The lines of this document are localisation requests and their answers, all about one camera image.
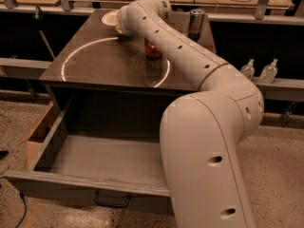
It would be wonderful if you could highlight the white paper bowl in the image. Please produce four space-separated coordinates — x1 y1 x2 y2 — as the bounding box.
102 9 122 33

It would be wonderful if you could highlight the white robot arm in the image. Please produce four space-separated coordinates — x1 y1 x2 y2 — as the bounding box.
117 0 264 228

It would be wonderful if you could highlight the red coca cola can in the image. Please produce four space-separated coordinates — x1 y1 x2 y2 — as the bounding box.
144 39 162 59

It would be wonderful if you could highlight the open grey top drawer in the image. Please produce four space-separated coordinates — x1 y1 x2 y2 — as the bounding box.
5 115 173 215

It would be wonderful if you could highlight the blue silver redbull can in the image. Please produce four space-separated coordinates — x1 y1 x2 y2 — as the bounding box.
188 9 204 42

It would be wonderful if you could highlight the clear sanitizer bottle left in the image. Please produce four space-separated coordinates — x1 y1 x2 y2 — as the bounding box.
240 59 255 79

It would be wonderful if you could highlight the clear sanitizer bottle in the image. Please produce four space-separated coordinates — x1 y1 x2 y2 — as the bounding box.
240 59 255 79
259 59 278 84

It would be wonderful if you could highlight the clear sanitizer bottle right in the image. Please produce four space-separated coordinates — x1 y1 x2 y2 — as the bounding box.
259 59 278 84

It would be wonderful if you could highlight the grey low shelf right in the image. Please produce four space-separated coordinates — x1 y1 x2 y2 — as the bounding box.
253 77 304 102

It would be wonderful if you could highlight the grey low shelf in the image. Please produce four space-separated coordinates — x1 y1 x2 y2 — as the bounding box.
0 58 51 80
253 77 304 102

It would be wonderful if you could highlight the grey low shelf left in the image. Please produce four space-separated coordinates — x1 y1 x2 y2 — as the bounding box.
0 58 51 80

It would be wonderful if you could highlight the black drawer handle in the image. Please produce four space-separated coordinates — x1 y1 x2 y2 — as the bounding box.
94 191 130 209

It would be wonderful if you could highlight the green handled tool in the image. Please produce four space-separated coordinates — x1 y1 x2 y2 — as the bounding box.
33 6 55 59

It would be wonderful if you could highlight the black floor cable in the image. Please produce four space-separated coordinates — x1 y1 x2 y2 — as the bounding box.
0 176 29 228

